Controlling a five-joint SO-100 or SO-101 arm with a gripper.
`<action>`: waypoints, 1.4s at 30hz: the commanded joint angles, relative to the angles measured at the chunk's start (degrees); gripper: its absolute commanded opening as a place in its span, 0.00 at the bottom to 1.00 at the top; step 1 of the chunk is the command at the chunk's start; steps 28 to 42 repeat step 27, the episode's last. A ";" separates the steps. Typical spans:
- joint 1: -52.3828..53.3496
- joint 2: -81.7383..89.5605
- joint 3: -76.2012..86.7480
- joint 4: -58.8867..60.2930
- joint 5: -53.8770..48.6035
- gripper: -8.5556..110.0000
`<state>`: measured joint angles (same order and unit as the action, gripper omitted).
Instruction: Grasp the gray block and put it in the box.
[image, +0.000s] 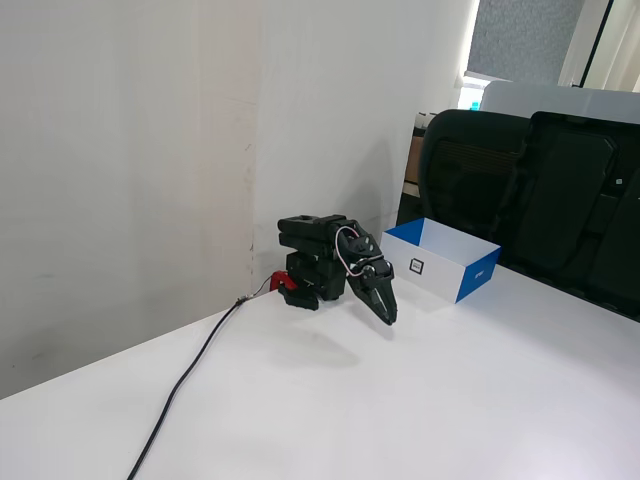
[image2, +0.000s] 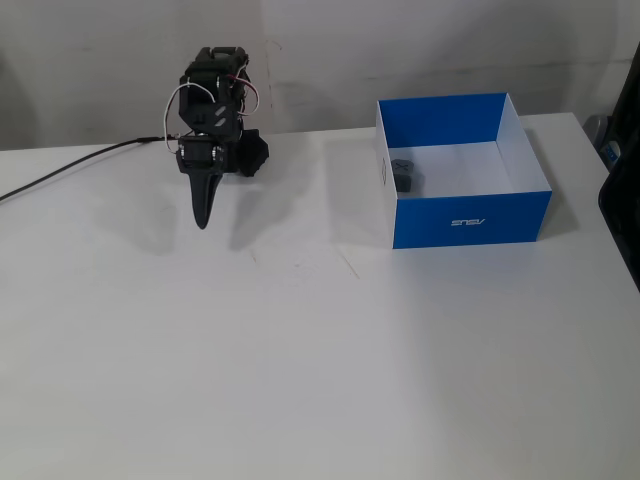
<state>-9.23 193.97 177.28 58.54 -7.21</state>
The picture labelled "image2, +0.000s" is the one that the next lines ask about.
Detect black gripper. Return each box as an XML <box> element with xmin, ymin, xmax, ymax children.
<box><xmin>175</xmin><ymin>132</ymin><xmax>236</xmax><ymax>230</ymax></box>

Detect gray block with cutouts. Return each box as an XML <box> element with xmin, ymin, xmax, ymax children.
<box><xmin>390</xmin><ymin>157</ymin><xmax>426</xmax><ymax>194</ymax></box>

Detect blue and white cardboard box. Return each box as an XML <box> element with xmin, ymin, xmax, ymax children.
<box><xmin>375</xmin><ymin>91</ymin><xmax>554</xmax><ymax>250</ymax></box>

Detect gray item with blue label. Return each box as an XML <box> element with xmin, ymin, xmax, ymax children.
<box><xmin>583</xmin><ymin>113</ymin><xmax>624</xmax><ymax>174</ymax></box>

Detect black plastic-backed office chair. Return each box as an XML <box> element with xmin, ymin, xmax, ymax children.
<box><xmin>597</xmin><ymin>37</ymin><xmax>640</xmax><ymax>295</ymax></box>

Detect white servo wire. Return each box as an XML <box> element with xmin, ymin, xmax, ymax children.
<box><xmin>163</xmin><ymin>82</ymin><xmax>221</xmax><ymax>154</ymax></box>

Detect black power cable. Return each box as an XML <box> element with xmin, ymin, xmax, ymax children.
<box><xmin>0</xmin><ymin>134</ymin><xmax>174</xmax><ymax>202</ymax></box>

